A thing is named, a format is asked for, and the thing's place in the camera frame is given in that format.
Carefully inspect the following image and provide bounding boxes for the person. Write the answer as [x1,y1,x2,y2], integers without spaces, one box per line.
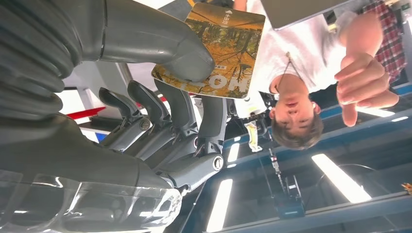
[233,0,400,151]
[363,0,408,84]

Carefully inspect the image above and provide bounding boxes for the red barrier belt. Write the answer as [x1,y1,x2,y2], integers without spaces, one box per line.
[66,95,168,120]

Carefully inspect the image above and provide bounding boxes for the grey laptop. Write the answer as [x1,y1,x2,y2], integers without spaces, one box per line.
[260,0,358,31]

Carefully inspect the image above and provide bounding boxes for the hanging hoist chain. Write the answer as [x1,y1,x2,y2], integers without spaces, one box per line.
[267,146,287,194]

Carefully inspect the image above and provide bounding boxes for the yellow white hanging strap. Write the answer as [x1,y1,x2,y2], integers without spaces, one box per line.
[244,120,264,153]

